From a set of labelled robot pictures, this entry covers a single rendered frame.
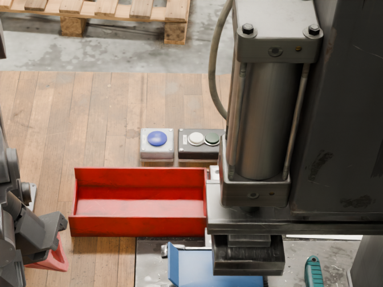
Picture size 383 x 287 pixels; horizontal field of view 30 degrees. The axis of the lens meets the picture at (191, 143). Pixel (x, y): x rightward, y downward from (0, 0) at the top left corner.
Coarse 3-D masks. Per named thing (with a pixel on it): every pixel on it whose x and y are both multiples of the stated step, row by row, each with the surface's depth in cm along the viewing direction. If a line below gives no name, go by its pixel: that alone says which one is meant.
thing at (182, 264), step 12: (168, 252) 115; (180, 252) 118; (192, 252) 119; (204, 252) 119; (168, 264) 114; (180, 264) 117; (192, 264) 117; (204, 264) 117; (168, 276) 112; (180, 276) 115; (192, 276) 115; (204, 276) 115; (216, 276) 116; (228, 276) 116; (240, 276) 116; (252, 276) 116
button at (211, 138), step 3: (207, 135) 144; (210, 135) 144; (213, 135) 144; (216, 135) 144; (207, 138) 144; (210, 138) 144; (213, 138) 144; (216, 138) 144; (207, 141) 143; (210, 141) 143; (213, 141) 143; (216, 141) 143
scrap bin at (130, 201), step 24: (96, 168) 134; (120, 168) 135; (144, 168) 135; (168, 168) 135; (192, 168) 135; (96, 192) 137; (120, 192) 138; (144, 192) 138; (168, 192) 138; (192, 192) 138; (72, 216) 126; (96, 216) 127; (120, 216) 127; (144, 216) 127; (168, 216) 127; (192, 216) 127
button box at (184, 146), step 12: (180, 132) 146; (192, 132) 146; (204, 132) 146; (216, 132) 146; (180, 144) 143; (192, 144) 143; (204, 144) 144; (216, 144) 143; (180, 156) 143; (192, 156) 143; (204, 156) 143; (216, 156) 143
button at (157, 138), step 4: (152, 132) 144; (156, 132) 144; (160, 132) 145; (148, 136) 144; (152, 136) 144; (156, 136) 144; (160, 136) 144; (164, 136) 144; (148, 140) 143; (152, 140) 143; (156, 140) 143; (160, 140) 143; (164, 140) 143; (152, 144) 143; (156, 144) 142; (160, 144) 143
